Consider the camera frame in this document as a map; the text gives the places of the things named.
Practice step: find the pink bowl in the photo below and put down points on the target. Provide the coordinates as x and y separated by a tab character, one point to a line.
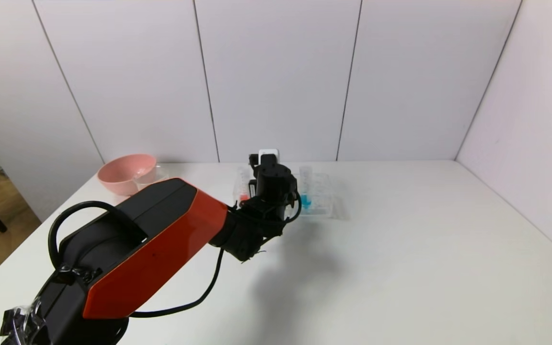
118	177

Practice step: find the clear glass beaker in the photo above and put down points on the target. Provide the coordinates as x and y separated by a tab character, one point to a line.
154	175

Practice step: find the test tube with red pigment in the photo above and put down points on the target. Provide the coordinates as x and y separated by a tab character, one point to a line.
244	194

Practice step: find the clear acrylic test tube rack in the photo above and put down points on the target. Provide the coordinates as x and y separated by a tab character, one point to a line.
321	199

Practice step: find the black and orange left arm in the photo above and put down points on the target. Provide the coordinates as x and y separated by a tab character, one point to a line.
151	239

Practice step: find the test tube with blue pigment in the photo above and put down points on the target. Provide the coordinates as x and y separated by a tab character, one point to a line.
306	201

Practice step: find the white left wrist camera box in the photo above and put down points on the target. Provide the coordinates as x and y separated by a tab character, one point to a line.
269	154

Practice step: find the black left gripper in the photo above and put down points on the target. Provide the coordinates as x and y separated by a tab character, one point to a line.
253	190

